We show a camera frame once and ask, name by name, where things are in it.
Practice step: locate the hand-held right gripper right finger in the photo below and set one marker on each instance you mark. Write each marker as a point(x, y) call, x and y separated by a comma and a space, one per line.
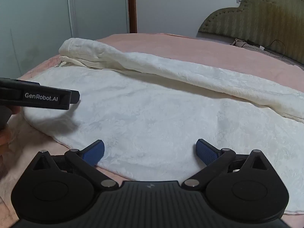
point(206, 150)

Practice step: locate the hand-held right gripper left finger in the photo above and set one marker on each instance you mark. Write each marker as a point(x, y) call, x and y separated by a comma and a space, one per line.
point(95, 152)

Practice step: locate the olive padded headboard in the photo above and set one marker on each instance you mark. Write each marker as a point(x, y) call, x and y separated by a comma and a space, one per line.
point(249, 21)

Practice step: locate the white charger plug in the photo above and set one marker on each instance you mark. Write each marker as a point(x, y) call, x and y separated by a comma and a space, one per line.
point(261, 48)

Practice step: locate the white fleece pants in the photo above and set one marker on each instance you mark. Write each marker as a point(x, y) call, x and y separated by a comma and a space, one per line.
point(154, 114)

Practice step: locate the small pink cloth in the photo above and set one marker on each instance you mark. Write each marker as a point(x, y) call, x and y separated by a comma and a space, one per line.
point(238, 43)

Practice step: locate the person's left hand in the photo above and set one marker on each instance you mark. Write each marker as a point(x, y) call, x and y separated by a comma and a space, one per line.
point(3, 139)

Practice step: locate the white wardrobe with flower decals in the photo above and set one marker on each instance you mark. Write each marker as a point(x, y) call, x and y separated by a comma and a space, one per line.
point(47, 21)

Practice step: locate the pink bed sheet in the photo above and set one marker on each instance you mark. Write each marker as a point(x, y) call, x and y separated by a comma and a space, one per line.
point(190, 49)

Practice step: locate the brown wooden post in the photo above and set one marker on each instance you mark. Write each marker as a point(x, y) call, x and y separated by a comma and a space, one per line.
point(132, 7)

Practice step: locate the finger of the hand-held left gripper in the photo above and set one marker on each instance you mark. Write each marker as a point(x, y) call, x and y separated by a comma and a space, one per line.
point(75, 97)

